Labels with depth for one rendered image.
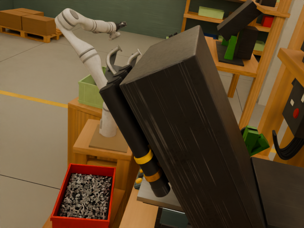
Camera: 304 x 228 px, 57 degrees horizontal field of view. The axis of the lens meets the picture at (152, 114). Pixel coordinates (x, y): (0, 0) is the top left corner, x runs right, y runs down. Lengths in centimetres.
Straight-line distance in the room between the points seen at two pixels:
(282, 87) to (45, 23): 547
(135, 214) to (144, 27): 733
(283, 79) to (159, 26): 676
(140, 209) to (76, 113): 115
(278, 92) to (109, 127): 93
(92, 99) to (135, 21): 631
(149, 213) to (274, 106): 89
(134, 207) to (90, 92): 111
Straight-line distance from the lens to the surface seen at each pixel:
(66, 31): 155
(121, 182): 167
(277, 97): 163
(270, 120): 168
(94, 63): 148
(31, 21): 663
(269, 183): 94
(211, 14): 749
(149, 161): 66
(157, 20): 815
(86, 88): 208
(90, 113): 208
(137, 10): 822
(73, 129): 223
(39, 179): 269
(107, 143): 159
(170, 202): 91
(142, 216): 117
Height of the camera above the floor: 176
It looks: 28 degrees down
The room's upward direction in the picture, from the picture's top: 9 degrees clockwise
